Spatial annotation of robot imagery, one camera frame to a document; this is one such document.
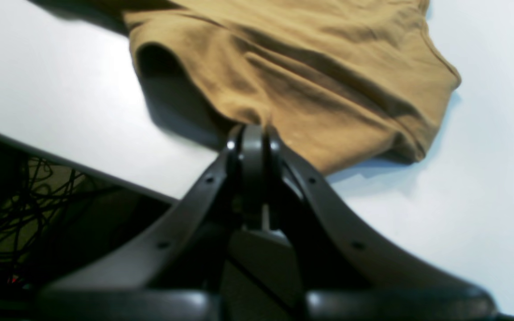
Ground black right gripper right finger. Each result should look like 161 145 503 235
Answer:
244 125 498 321

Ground tangled black cables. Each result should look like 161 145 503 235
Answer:
0 152 106 286

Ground brown T-shirt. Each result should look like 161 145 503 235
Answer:
29 0 462 175

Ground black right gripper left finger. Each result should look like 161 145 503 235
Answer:
38 125 244 321

